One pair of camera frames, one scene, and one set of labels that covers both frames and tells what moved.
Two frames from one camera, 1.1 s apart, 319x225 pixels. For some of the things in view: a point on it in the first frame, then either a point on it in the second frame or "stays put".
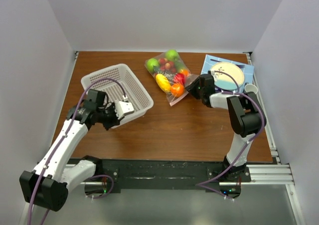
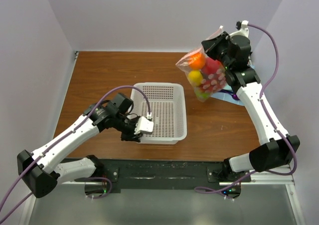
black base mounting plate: [197, 173] stays put
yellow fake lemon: [163, 83] → [195, 78]
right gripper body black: [198, 95] → [218, 50]
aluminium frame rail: [277, 173] stays put
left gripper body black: [107, 116] → [127, 126]
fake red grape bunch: [165, 64] → [214, 82]
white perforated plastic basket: [119, 85] → [168, 106]
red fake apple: [178, 78] → [213, 69]
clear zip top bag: [171, 74] → [206, 75]
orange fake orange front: [177, 89] → [197, 61]
